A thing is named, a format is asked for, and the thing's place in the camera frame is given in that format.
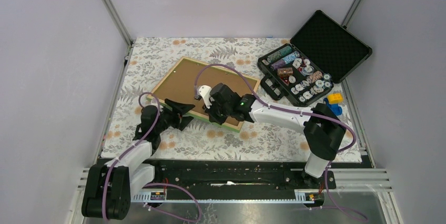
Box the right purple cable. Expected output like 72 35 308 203
194 63 369 223

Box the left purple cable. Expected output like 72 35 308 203
102 92 204 224

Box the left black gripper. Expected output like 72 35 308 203
155 98 195 133

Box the purple cable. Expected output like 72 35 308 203
194 63 369 223
102 92 204 224

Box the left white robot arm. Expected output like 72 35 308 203
81 98 195 220

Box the black poker chip case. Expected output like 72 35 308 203
257 10 372 107

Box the yellow toy block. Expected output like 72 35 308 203
327 93 344 105

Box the brown backing board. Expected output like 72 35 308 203
152 59 259 129

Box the wooden picture frame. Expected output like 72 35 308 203
146 56 261 134

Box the blue toy block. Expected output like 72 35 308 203
323 98 343 116

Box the floral tablecloth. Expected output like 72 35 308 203
101 37 363 163

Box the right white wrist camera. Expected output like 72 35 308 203
198 85 212 109

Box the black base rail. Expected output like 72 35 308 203
144 159 337 201

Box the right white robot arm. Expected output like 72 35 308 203
196 83 347 188

